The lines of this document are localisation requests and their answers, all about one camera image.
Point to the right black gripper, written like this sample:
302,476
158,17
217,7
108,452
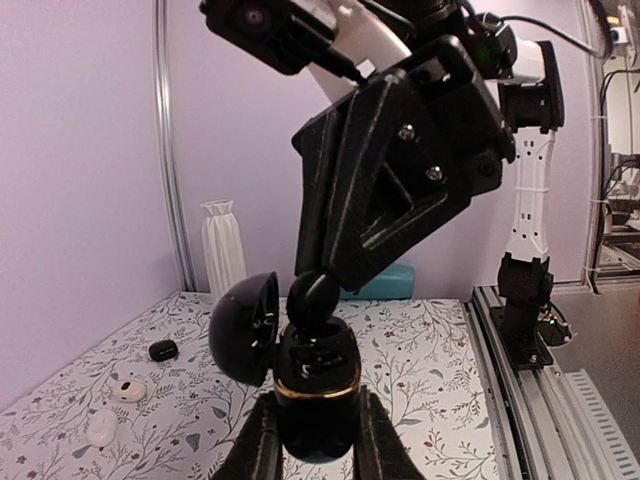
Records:
404,168

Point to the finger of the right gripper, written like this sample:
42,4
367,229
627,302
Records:
318,143

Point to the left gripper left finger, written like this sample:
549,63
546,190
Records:
256,451

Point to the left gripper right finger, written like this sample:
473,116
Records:
378,452

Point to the black earbud charging case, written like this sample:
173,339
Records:
316,376

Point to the black earbud one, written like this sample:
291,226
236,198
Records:
311,301

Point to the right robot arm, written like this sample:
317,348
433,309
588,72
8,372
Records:
523,78

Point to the white open earbud case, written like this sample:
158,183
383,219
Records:
130,388

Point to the small black case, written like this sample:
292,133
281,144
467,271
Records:
163,350

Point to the teal cup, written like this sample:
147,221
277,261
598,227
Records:
396,282

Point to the floral tablecloth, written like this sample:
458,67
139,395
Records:
417,358

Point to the white ribbed vase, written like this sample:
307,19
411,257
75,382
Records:
223,250

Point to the right aluminium post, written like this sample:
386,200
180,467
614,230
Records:
168,164

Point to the front aluminium rail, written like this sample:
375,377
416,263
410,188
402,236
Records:
546,424

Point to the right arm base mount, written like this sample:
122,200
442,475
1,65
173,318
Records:
527,336

